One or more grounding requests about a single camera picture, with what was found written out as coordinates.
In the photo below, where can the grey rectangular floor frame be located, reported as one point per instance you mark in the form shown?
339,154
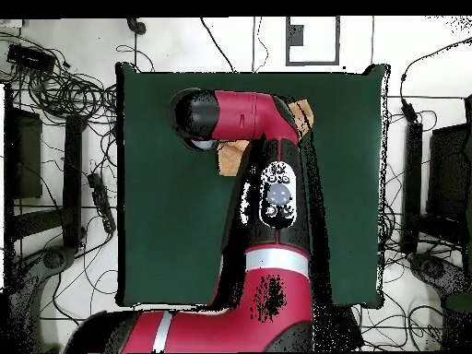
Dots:
295,35

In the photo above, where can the black metal stand frame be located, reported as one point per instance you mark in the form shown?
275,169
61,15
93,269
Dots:
413,184
72,177

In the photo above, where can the black power strip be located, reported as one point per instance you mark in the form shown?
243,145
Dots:
100,199

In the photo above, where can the black plug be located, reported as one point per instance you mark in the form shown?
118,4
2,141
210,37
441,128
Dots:
136,26

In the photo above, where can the tan terry towel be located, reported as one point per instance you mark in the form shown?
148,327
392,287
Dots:
230,158

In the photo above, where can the dark flat panel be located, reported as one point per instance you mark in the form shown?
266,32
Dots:
448,169
29,155

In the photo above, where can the grey tripod base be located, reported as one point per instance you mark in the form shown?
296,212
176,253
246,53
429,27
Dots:
433,269
55,258

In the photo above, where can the dark green round object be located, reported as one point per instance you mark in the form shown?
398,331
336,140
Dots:
461,302

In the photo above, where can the dark green table cloth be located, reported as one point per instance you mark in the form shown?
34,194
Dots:
166,239

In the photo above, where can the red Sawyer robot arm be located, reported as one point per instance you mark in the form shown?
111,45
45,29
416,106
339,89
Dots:
239,114

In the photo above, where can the black electronics box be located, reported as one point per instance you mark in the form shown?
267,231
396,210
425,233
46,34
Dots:
29,57

